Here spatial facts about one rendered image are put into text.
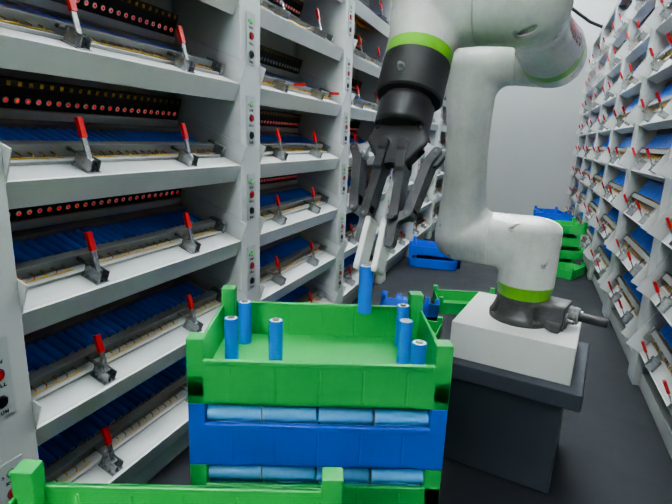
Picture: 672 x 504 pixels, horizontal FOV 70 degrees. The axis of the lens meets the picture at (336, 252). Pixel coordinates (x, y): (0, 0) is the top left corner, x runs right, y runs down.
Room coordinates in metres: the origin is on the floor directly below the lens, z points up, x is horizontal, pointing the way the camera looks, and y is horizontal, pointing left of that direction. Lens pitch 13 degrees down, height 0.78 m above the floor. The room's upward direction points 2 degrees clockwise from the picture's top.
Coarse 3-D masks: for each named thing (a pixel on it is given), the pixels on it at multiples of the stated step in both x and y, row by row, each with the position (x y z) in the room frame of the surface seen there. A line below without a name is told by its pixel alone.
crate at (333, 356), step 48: (192, 336) 0.50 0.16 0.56; (288, 336) 0.68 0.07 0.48; (336, 336) 0.69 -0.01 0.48; (384, 336) 0.69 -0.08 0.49; (432, 336) 0.59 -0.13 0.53; (192, 384) 0.49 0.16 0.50; (240, 384) 0.49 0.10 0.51; (288, 384) 0.50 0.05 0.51; (336, 384) 0.50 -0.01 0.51; (384, 384) 0.50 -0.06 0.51; (432, 384) 0.50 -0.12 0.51
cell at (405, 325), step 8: (400, 320) 0.60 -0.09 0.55; (408, 320) 0.60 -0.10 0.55; (400, 328) 0.60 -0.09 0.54; (408, 328) 0.59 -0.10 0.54; (400, 336) 0.60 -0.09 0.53; (408, 336) 0.59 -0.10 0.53; (400, 344) 0.60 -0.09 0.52; (408, 344) 0.59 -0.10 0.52; (400, 352) 0.60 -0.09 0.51; (408, 352) 0.60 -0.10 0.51; (400, 360) 0.59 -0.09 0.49; (408, 360) 0.60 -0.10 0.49
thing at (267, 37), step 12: (144, 0) 1.23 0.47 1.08; (156, 0) 1.27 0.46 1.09; (168, 0) 1.31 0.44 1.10; (144, 36) 1.22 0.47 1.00; (264, 36) 1.75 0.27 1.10; (276, 36) 1.83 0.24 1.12; (276, 48) 1.83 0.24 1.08; (288, 48) 1.91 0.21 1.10; (0, 72) 0.89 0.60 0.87; (12, 72) 0.91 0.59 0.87; (24, 72) 0.93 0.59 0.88; (72, 84) 1.03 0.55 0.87; (84, 84) 1.05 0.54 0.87; (96, 84) 1.08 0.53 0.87; (108, 84) 1.11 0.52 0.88; (168, 96) 1.29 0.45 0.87; (264, 108) 1.75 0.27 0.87; (276, 108) 1.83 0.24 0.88; (48, 120) 0.97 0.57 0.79
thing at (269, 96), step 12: (264, 72) 1.33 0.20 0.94; (276, 72) 1.77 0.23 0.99; (288, 72) 1.84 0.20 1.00; (312, 84) 1.94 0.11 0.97; (324, 84) 1.92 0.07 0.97; (264, 96) 1.37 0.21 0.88; (276, 96) 1.43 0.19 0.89; (288, 96) 1.49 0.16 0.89; (300, 96) 1.56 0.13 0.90; (336, 96) 1.90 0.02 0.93; (288, 108) 1.52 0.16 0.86; (300, 108) 1.59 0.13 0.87; (312, 108) 1.67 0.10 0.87; (324, 108) 1.76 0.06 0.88; (336, 108) 1.86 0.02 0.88
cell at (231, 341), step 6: (228, 318) 0.59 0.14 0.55; (234, 318) 0.59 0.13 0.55; (228, 324) 0.58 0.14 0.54; (234, 324) 0.59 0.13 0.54; (228, 330) 0.59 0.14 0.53; (234, 330) 0.59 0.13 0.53; (228, 336) 0.59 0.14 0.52; (234, 336) 0.59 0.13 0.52; (228, 342) 0.59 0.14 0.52; (234, 342) 0.59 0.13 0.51; (228, 348) 0.59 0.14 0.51; (234, 348) 0.59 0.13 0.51; (228, 354) 0.59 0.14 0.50; (234, 354) 0.59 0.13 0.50
